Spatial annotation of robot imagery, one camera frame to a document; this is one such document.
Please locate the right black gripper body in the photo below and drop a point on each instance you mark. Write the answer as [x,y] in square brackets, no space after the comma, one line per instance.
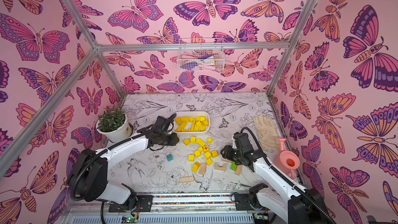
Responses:
[228,154]

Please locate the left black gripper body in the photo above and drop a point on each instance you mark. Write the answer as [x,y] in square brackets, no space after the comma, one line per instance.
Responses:
[162,137]

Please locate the long yellow block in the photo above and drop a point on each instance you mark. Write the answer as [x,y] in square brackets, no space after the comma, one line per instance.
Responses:
[181,127]

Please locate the yellow cylinder block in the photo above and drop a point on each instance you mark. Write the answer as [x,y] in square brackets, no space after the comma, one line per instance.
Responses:
[178,121]

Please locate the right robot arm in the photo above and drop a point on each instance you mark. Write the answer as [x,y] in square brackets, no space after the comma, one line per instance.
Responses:
[287,199]

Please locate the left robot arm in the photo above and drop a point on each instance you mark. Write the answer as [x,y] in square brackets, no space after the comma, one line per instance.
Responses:
[88,179]

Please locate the green rectangular block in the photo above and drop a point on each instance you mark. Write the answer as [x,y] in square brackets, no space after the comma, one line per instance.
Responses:
[233,166]

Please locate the teal block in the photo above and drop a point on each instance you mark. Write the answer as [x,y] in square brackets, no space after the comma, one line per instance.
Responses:
[169,157]

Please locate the natural wood arch block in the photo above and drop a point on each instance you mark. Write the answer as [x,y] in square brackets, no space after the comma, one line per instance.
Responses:
[220,167]

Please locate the white plastic bin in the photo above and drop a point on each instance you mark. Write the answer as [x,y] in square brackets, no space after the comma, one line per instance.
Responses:
[200,122]

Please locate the natural wood block upright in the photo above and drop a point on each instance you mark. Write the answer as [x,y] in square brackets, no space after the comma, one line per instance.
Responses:
[202,169]

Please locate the beige work glove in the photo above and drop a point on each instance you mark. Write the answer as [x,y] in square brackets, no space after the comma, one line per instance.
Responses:
[266,132]

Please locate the long natural wood block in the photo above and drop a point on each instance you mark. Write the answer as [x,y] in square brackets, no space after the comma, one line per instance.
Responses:
[187,179]

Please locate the pink watering can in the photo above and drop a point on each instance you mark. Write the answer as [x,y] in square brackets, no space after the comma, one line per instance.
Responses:
[287,161]

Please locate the potted green plant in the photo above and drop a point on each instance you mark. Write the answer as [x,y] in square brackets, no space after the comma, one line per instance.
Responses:
[113,123]

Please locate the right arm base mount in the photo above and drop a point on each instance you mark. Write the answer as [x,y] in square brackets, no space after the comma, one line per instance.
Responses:
[246,202]

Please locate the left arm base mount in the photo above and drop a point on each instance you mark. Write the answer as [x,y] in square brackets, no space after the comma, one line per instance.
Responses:
[136,203]

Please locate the wire basket on wall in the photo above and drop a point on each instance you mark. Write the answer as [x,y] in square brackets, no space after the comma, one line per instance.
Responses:
[201,54]

